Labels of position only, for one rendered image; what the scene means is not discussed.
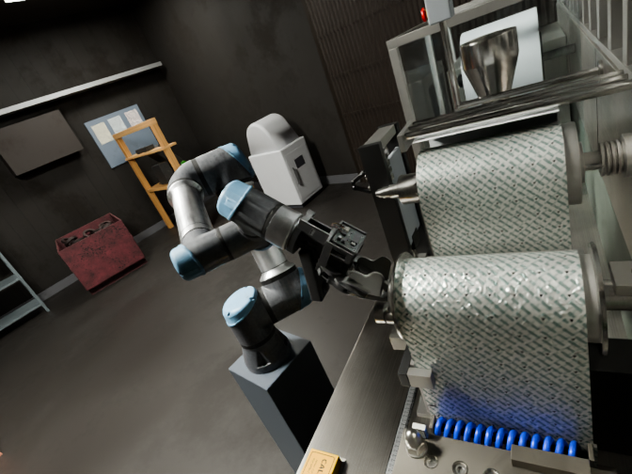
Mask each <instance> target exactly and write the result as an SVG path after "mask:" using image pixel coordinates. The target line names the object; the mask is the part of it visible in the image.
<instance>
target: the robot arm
mask: <svg viewBox="0 0 632 474"><path fill-rule="evenodd" d="M254 176H255V172H254V170H253V168H252V166H251V164H250V163H249V162H248V160H247V158H246V157H245V155H244V154H243V152H242V151H241V150H240V148H239V147H238V146H237V145H235V144H232V143H230V144H227V145H225V146H222V147H218V149H215V150H212V151H209V152H207V153H205V154H203V155H200V156H199V157H197V158H195V159H192V160H189V161H187V162H185V163H184V164H182V165H181V166H180V167H179V168H178V169H177V170H176V171H175V172H174V174H173V175H172V177H171V179H170V181H169V183H168V186H167V190H166V195H167V200H168V202H169V204H170V205H171V207H172V208H174V213H175V216H176V221H177V226H178V231H179V235H180V240H181V244H180V245H178V246H177V247H175V248H173V249H172V250H171V251H170V258H171V260H172V263H173V265H174V267H175V269H176V270H177V272H178V274H179V275H180V276H181V277H182V278H183V279H184V280H187V281H189V280H192V279H194V278H197V277H200V276H205V275H206V273H208V272H210V271H212V270H213V269H215V268H217V267H219V266H221V265H223V264H225V263H227V262H229V261H233V260H235V259H237V258H239V257H241V256H243V255H244V254H246V253H248V252H250V251H251V253H252V255H253V257H254V259H255V261H256V263H257V264H258V266H259V268H260V270H261V280H260V282H261V285H262V287H260V288H258V289H255V288H254V287H251V286H248V287H244V288H242V289H240V290H238V291H237V292H235V293H234V294H233V295H232V296H231V297H230V298H229V299H228V300H227V302H226V303H225V305H224V306H223V315H224V317H225V319H226V321H227V325H228V326H229V327H230V329H231V331H232V332H233V334H234V336H235V337H236V339H237V340H238V341H239V343H240V344H241V346H242V349H243V356H244V362H245V365H246V367H247V368H248V370H249V371H250V372H252V373H255V374H264V373H267V372H270V371H273V370H275V369H276V368H278V367H279V366H280V365H281V364H282V363H283V362H284V361H285V360H286V359H287V357H288V356H289V354H290V351H291V344H290V342H289V340H288V338H287V337H286V336H285V335H284V334H283V333H282V332H281V331H279V330H278V329H277V328H276V327H275V325H274V324H275V323H277V322H279V321H281V320H283V319H285V318H286V317H288V316H290V315H292V314H294V313H295V312H297V311H298V310H302V308H304V307H306V306H308V305H309V304H310V303H311V302H312V301H318V302H322V301H323V300H324V298H325V296H326V294H327V292H328V290H329V289H330V286H329V284H331V285H332V286H333V287H334V288H336V289H337V290H339V291H340V292H343V293H345V294H348V295H352V296H354V297H358V298H362V299H364V298H367V299H371V300H376V301H387V292H384V291H383V289H384V290H385V291H387V286H388V283H389V280H390V278H389V277H388V276H389V271H390V267H391V261H390V259H389V258H387V257H380V258H378V259H376V260H374V261H373V260H370V259H368V258H366V257H362V256H361V255H359V254H358V252H360V250H361V249H362V247H363V245H364V244H365V240H366V238H367V237H366V235H367V233H366V232H364V231H362V230H361V229H358V228H356V227H354V226H352V225H350V224H348V223H346V222H345V221H343V220H341V221H340V223H332V224H336V225H335V226H333V225H332V224H331V226H330V227H328V226H327V225H325V224H323V223H322V222H320V221H318V220H316V219H314V215H315V212H314V211H312V210H310V209H308V211H307V213H306V215H302V214H301V213H299V212H298V211H296V210H294V209H292V208H290V207H288V206H287V205H285V204H283V203H281V202H280V201H278V200H276V199H274V198H272V197H270V196H268V195H266V194H264V193H263V192H261V191H260V190H258V189H256V188H254V187H253V184H254V182H253V180H252V178H253V177H254ZM214 194H216V195H217V197H218V201H217V211H218V212H219V213H220V214H221V215H223V216H224V217H226V218H227V219H228V221H230V222H228V223H227V224H225V225H223V226H221V227H219V228H216V229H213V226H212V223H211V220H210V218H209V216H208V213H207V211H206V208H205V205H204V203H203V200H204V198H207V197H209V196H212V195H214ZM331 227H334V228H331ZM299 247H300V248H301V249H300V251H299V252H298V254H299V258H300V261H301V264H302V267H297V268H296V266H295V264H294V263H293V262H290V261H287V259H286V257H285V255H284V253H283V251H282V250H287V251H288V252H290V253H292V254H294V253H295V252H296V251H297V250H298V248H299ZM302 268H303V269H302ZM354 268H355V271H353V269H354ZM347 271H352V272H351V273H350V274H349V275H348V272H347Z"/></svg>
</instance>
